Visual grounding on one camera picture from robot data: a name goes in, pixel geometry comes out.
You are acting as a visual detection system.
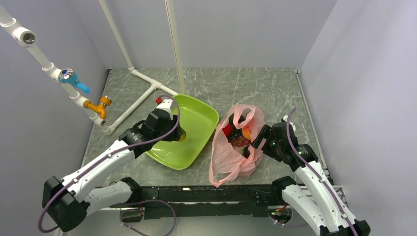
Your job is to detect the dark fake grapes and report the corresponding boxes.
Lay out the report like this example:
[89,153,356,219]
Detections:
[228,129,251,148]

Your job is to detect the pink plastic bag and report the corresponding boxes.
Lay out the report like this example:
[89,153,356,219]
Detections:
[208,104,265,187]

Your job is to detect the red fake fruit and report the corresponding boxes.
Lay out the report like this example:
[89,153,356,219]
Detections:
[222,123,233,138]

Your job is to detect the orange fake fruit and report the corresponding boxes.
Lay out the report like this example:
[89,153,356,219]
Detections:
[241,126,251,140]
[179,128,186,142]

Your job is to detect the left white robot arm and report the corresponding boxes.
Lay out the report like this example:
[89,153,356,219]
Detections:
[38,108,185,233]

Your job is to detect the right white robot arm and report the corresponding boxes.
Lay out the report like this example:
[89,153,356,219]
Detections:
[251,122,371,236]

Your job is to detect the green plastic tray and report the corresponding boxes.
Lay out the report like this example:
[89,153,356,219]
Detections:
[146,94,219,170]

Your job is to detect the orange faucet tap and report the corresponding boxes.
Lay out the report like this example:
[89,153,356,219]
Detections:
[83,96,112,120]

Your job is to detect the blue valve tap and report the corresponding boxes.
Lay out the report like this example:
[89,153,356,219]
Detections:
[59,68,91,94]

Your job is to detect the beige vertical pole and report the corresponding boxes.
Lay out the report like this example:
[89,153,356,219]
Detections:
[165,0,186,94]

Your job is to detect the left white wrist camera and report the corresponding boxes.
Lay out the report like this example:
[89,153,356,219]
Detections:
[155,98,174,119]

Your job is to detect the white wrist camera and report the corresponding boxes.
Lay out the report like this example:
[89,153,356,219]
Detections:
[155,98,174,119]
[282,115,296,132]

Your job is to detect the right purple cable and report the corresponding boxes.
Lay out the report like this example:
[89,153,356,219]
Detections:
[269,107,359,236]

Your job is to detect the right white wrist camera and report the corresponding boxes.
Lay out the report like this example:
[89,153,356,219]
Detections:
[282,115,296,132]

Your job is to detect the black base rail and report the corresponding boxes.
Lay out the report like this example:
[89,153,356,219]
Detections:
[111,184,293,223]

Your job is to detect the white PVC pipe frame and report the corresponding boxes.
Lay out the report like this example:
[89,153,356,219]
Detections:
[0,0,178,135]

